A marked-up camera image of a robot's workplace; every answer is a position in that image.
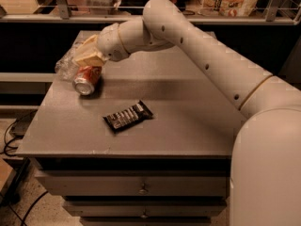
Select grey metal railing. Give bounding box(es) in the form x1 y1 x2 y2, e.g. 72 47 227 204
0 0 301 25

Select red coke can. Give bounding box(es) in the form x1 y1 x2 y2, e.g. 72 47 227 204
72 66 102 95

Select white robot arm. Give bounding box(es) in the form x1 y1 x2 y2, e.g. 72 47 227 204
73 0 301 226

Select top drawer with knob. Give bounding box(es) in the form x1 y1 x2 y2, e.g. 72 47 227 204
35 170 229 198

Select grey drawer cabinet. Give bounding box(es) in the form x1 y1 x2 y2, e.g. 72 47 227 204
18 48 244 226

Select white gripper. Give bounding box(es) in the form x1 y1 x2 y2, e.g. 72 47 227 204
72 24 130 67

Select drawer with knob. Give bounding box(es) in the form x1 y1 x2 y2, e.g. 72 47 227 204
63 201 226 218
35 170 229 198

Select clear plastic water bottle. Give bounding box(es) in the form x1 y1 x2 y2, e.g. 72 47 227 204
55 42 80 81

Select black snack bar wrapper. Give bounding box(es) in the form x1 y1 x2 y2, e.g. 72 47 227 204
103 101 153 133

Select black cables left floor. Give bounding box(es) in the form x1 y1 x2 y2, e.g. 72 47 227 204
2 110 38 158

